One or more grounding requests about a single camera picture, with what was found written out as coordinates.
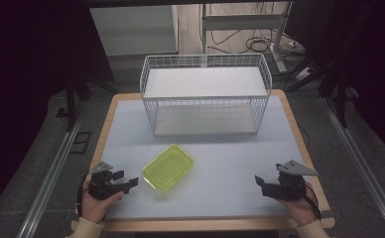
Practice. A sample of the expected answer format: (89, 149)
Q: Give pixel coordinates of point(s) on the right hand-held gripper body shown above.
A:
(288, 183)

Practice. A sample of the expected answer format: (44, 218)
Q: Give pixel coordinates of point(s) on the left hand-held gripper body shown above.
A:
(102, 185)

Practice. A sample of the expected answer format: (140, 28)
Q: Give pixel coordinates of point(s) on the yellow-green plastic tray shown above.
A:
(168, 168)

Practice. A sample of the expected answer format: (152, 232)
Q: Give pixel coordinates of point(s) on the person's left hand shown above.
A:
(96, 205)

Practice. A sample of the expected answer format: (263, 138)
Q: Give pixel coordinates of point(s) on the person's right hand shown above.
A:
(299, 210)

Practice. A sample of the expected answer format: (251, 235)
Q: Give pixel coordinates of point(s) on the black stand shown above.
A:
(73, 95)
(336, 86)

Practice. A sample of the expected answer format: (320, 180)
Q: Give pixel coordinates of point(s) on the white power strip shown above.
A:
(303, 74)

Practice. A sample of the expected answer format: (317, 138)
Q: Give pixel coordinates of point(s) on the grey cabinet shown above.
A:
(134, 31)

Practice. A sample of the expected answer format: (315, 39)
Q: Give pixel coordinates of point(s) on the metal floor rail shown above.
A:
(362, 165)
(51, 178)

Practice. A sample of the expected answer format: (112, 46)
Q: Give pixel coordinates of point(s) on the white metal desk frame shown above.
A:
(246, 26)

